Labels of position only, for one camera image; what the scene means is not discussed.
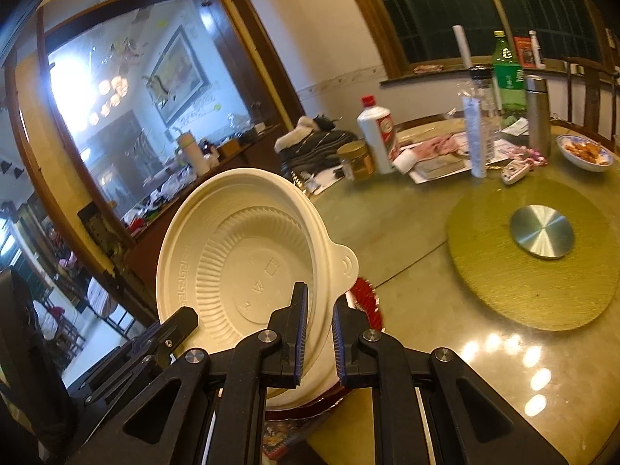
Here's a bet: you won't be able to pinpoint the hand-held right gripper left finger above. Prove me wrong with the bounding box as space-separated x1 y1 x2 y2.
63 281 310 465

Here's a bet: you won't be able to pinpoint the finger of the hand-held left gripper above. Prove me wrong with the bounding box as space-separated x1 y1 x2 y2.
68 306 200 405

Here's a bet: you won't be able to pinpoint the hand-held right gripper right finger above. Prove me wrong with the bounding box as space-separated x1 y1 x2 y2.
331 295 570 465

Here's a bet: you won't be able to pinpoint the red scalloped plate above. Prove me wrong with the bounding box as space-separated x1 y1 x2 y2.
264 276 388 422

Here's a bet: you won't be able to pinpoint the ribbed white plastic bowl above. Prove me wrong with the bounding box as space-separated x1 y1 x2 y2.
156 167 360 400

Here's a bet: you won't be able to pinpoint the gold lid jar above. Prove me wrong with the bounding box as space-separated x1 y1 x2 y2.
338 140 376 181

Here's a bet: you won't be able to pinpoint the dark clothing with fur trim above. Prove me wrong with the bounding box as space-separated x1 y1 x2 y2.
274 115 357 180

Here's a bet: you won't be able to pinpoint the small white cup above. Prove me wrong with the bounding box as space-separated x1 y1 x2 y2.
392 149 418 174

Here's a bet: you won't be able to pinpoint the white thermos cup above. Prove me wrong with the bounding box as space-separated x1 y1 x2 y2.
175 130 211 176

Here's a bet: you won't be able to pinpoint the white liquor bottle red label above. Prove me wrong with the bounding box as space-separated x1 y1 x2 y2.
357 95 400 175

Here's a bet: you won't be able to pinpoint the sliced pink meat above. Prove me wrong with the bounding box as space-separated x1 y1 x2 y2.
404 133 470 160

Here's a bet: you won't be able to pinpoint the round metal disc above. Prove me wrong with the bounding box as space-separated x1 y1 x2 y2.
510 205 575 259

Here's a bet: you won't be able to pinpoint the white carton box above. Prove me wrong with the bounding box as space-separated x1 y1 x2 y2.
462 96 487 178

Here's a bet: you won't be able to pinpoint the pink candy wrappers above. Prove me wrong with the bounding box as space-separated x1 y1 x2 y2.
506 149 548 168

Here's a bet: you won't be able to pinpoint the framed painting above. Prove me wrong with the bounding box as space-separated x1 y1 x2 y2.
145 24 207 127

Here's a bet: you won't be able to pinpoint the clear bottle with black lid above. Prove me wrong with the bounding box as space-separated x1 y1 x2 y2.
469 65 499 122

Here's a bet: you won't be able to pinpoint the steel thermos flask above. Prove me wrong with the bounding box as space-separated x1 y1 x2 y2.
524 76 552 157

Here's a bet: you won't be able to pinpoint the blue patterned plate of food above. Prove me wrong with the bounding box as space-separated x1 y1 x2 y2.
555 134 613 172

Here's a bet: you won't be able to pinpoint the green plastic bottle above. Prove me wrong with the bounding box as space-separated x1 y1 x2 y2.
491 30 528 117

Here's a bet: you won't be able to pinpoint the red box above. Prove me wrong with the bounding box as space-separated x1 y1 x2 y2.
513 36 536 69

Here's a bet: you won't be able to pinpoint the wooden framed window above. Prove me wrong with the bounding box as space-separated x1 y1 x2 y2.
334 0 620 81

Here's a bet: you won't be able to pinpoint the white spray bottle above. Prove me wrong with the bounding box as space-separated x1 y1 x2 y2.
528 30 546 69

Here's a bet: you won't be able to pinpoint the dark wooden chair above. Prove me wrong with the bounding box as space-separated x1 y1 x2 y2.
562 55 620 131

